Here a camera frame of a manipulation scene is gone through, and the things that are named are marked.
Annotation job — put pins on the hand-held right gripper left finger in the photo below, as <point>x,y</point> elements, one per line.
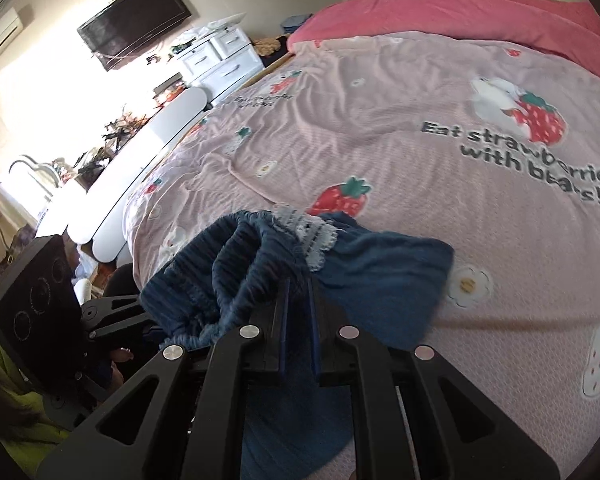
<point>260,360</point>

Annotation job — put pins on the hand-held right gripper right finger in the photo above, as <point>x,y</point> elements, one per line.
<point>330,345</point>

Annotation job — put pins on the pink quilt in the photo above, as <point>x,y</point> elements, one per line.
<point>455,10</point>

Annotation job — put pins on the black wall television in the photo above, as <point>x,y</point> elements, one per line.
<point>130,25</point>

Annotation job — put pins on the white bed footboard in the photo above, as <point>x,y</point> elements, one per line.
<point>145,160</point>

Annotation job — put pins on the brown knitted cloth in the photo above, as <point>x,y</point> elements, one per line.
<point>266,46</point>

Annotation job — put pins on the white air conditioner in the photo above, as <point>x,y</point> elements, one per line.
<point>0,35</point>

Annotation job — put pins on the blue denim pants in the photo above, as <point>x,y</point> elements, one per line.
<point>380,280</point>

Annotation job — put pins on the dried flower bunch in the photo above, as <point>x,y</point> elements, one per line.
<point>125,127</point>

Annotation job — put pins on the white dresser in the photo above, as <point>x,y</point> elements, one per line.
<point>220,65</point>

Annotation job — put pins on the pink strawberry printed blanket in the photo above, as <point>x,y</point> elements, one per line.
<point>380,135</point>

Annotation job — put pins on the folded blue clothes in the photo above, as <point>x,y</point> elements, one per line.
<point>296,25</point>

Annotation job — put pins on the person's left hand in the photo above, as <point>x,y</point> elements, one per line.
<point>122,355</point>

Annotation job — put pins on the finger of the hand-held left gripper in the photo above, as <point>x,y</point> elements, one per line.
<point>115,307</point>
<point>125,332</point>

